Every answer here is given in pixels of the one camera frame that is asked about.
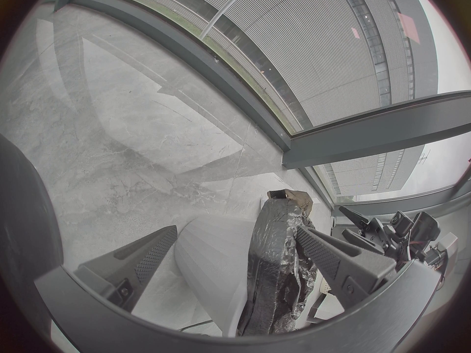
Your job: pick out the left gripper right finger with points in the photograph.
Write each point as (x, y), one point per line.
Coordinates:
(349, 270)

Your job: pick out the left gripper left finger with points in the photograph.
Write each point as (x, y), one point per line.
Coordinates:
(125, 270)

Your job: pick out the white trash bin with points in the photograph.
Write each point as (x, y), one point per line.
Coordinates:
(213, 256)

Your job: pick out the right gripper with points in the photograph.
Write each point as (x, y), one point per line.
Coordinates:
(386, 241)

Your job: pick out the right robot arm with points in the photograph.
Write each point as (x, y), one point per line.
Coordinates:
(425, 226)

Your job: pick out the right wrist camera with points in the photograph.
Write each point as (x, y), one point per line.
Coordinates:
(401, 223)

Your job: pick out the black plastic bag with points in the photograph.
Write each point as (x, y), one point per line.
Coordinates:
(272, 241)

